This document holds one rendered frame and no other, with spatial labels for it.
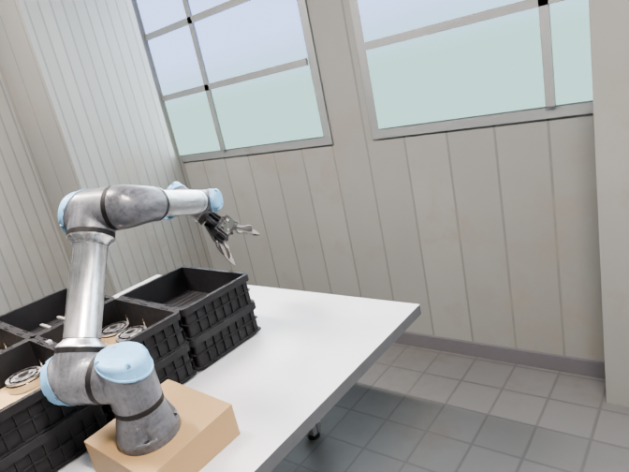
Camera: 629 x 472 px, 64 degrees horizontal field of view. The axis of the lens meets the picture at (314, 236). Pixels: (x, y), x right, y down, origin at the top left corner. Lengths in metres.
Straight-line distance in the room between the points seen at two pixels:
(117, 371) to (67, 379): 0.14
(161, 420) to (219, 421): 0.14
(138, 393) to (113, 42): 2.67
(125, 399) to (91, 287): 0.29
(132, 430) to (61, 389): 0.19
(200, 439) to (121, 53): 2.73
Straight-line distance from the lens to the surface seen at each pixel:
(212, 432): 1.33
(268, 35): 2.93
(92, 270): 1.35
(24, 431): 1.50
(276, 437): 1.34
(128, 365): 1.21
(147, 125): 3.57
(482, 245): 2.54
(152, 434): 1.29
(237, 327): 1.79
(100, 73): 3.47
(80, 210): 1.38
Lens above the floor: 1.50
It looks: 16 degrees down
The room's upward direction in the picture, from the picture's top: 12 degrees counter-clockwise
